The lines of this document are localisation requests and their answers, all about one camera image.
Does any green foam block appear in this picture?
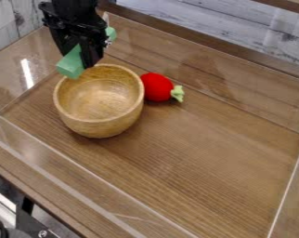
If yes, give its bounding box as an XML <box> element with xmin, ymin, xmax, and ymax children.
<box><xmin>56</xmin><ymin>27</ymin><xmax>116</xmax><ymax>79</ymax></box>

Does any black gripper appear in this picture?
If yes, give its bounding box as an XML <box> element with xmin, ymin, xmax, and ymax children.
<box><xmin>38</xmin><ymin>0</ymin><xmax>108</xmax><ymax>69</ymax></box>

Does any wooden brown bowl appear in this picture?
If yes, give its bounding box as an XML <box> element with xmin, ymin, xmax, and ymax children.
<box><xmin>53</xmin><ymin>63</ymin><xmax>144</xmax><ymax>139</ymax></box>

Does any red plush strawberry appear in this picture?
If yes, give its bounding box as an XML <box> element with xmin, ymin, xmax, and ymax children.
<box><xmin>140</xmin><ymin>73</ymin><xmax>184</xmax><ymax>102</ymax></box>

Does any black table leg frame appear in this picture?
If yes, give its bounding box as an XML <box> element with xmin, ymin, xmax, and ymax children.
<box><xmin>0</xmin><ymin>201</ymin><xmax>60</xmax><ymax>238</ymax></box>

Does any clear acrylic wall panel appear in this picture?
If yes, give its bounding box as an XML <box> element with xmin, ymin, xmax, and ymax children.
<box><xmin>0</xmin><ymin>113</ymin><xmax>197</xmax><ymax>238</ymax></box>

